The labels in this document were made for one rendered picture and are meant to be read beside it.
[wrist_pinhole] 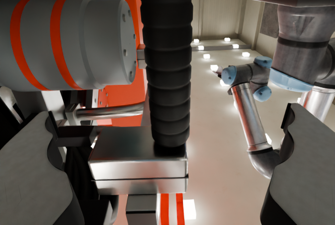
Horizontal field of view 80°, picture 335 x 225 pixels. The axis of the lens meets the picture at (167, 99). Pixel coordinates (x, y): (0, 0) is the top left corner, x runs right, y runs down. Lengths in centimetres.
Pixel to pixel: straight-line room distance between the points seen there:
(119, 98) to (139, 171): 66
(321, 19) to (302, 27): 4
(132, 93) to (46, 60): 54
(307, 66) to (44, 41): 57
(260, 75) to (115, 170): 82
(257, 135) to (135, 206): 70
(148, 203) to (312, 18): 51
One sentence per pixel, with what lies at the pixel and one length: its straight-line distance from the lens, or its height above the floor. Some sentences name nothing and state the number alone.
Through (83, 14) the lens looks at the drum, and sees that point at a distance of 30.
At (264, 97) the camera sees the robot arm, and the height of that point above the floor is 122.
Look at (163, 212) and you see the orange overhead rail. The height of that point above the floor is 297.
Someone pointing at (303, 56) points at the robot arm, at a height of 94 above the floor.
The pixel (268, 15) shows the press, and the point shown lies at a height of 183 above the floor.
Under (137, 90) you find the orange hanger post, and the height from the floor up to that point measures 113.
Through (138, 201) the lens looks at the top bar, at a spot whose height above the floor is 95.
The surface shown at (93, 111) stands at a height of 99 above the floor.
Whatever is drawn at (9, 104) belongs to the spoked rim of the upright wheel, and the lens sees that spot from 49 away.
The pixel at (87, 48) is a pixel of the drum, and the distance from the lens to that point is 29.
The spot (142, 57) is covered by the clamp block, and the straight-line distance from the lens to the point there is 49.
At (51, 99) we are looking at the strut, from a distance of 41.
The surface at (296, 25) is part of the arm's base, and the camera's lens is 60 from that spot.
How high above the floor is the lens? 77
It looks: 30 degrees up
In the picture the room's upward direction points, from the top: 178 degrees clockwise
